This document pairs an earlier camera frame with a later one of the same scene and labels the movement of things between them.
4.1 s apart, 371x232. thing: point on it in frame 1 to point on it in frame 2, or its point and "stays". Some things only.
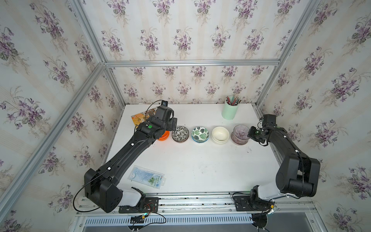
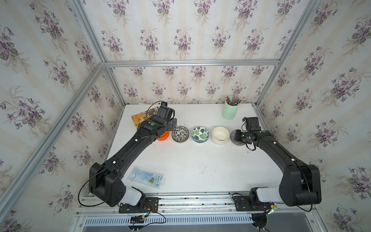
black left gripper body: (172, 126) stays
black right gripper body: (255, 134) to (242, 136)
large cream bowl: (220, 135) stays
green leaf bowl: (200, 135) stays
